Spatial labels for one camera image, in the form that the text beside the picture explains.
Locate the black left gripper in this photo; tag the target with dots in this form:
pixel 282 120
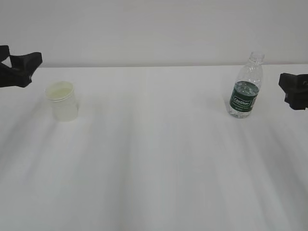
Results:
pixel 23 67

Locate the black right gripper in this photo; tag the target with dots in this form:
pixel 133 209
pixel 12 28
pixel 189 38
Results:
pixel 296 90

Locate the clear green-label water bottle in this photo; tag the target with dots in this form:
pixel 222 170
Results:
pixel 247 86

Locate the white paper cup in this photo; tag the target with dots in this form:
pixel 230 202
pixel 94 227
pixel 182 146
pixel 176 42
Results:
pixel 61 97

